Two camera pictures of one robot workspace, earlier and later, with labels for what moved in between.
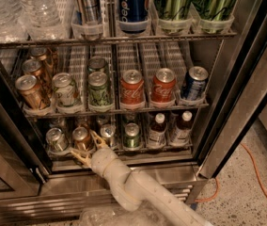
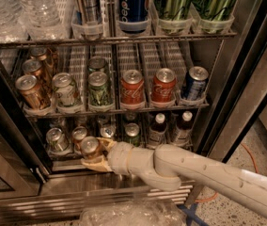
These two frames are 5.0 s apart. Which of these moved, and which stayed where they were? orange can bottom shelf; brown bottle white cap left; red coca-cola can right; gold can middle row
Moved: orange can bottom shelf
Stayed: brown bottle white cap left; red coca-cola can right; gold can middle row
